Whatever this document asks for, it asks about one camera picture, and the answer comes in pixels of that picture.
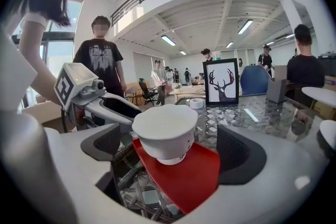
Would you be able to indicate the red tray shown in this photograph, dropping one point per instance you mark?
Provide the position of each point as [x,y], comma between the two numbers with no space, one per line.
[189,181]

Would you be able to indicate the glass-top wicker coffee table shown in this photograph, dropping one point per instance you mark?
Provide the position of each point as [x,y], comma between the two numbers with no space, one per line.
[249,115]

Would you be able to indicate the white bowl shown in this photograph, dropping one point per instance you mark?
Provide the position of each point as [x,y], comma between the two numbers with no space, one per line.
[165,126]

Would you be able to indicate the white tape roll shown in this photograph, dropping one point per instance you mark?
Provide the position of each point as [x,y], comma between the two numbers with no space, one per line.
[197,103]

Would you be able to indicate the grey cardboard box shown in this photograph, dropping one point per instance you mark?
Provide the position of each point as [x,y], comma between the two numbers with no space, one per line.
[275,90]

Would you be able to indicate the black-framed deer picture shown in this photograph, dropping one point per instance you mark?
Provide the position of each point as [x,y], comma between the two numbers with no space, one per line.
[221,81]

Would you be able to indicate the white round side table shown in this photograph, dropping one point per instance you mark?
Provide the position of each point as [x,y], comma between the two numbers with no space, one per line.
[320,94]

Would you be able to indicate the person's white shirt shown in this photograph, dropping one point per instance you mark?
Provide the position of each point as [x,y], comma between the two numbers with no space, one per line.
[34,21]

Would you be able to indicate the person's left forearm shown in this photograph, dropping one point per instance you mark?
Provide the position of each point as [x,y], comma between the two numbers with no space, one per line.
[48,84]

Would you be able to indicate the blue-printed cardboard box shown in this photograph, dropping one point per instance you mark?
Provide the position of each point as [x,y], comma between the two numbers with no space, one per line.
[330,82]

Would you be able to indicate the black case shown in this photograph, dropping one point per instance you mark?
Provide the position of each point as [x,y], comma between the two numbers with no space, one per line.
[326,64]

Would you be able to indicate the long wooden table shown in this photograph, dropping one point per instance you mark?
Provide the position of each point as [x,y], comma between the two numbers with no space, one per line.
[189,90]

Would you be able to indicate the open cardboard box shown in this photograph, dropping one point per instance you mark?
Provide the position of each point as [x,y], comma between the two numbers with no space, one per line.
[47,115]

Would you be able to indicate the ceiling light tube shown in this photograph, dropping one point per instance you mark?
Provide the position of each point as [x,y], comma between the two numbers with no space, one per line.
[245,26]
[229,44]
[168,40]

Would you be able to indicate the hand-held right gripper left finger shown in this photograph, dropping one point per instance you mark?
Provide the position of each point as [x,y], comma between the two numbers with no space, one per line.
[78,154]

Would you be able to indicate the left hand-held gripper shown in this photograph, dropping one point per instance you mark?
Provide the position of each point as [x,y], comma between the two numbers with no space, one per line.
[71,81]

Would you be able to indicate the black office chair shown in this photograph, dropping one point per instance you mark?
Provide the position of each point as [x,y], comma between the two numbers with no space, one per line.
[147,90]

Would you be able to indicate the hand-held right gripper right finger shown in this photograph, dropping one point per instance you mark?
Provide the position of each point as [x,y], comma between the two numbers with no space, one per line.
[275,178]

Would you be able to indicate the blue chair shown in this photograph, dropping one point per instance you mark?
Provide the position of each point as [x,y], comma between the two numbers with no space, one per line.
[253,81]

